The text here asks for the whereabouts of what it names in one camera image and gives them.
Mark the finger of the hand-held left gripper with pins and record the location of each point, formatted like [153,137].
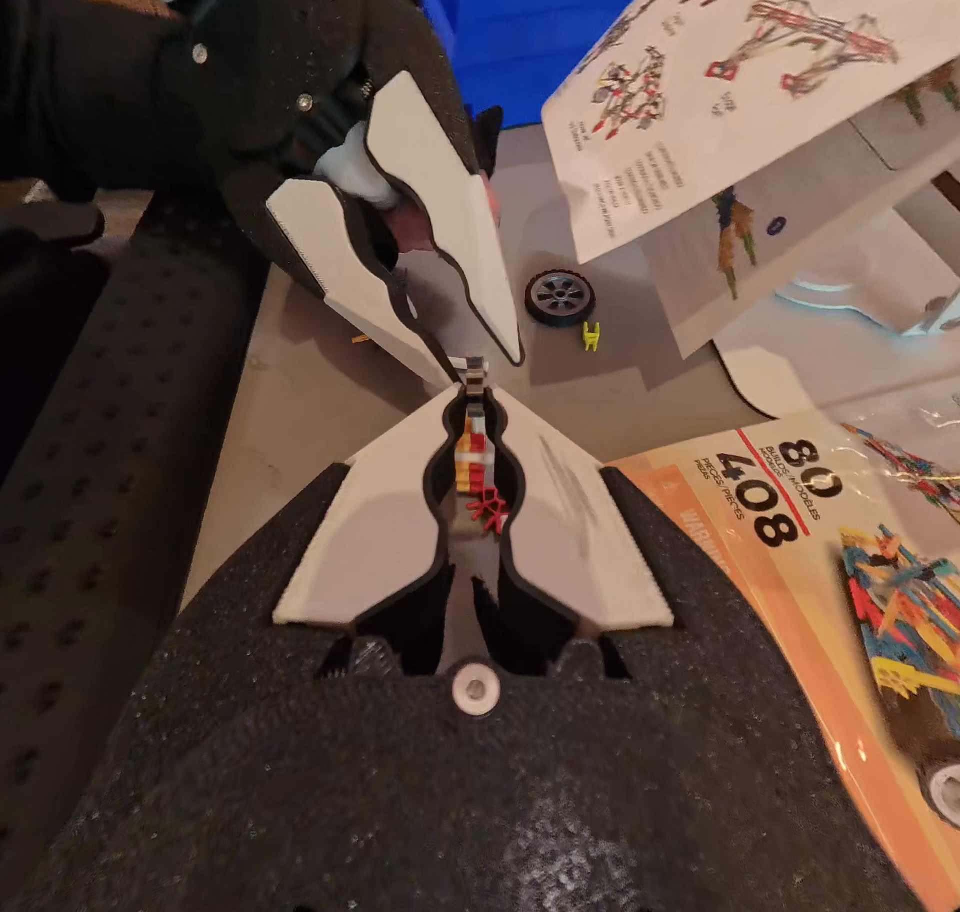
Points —
[337,251]
[457,214]

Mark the small yellow clip connector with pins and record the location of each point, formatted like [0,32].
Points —
[591,337]

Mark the black office chair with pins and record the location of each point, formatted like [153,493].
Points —
[52,225]

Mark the connector assembly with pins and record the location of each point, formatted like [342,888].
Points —
[474,439]

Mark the small black wheel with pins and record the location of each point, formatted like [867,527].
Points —
[559,298]

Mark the blue plastic bin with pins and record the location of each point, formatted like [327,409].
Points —
[525,34]

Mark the person's left hand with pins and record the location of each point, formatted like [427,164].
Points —
[412,225]

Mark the building instruction sheet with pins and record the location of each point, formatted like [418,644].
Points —
[750,101]

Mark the white book stand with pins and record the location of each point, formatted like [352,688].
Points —
[825,342]

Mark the black perforated board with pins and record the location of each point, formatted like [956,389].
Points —
[112,477]

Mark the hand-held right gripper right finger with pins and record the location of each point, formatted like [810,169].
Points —
[592,552]

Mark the red connector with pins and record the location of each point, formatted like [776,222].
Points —
[489,510]

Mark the colourful toy packaging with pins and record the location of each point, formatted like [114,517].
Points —
[787,589]

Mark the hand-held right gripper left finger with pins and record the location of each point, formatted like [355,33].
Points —
[360,544]

